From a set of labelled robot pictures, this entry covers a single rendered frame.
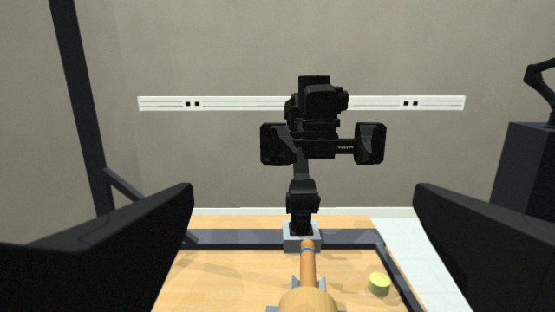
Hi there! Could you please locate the yellow-green cylinder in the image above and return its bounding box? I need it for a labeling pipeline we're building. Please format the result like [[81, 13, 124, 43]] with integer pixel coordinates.
[[369, 272, 390, 297]]

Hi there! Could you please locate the tan cylinder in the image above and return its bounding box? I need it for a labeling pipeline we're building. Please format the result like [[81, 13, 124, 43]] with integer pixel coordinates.
[[278, 286, 338, 312]]

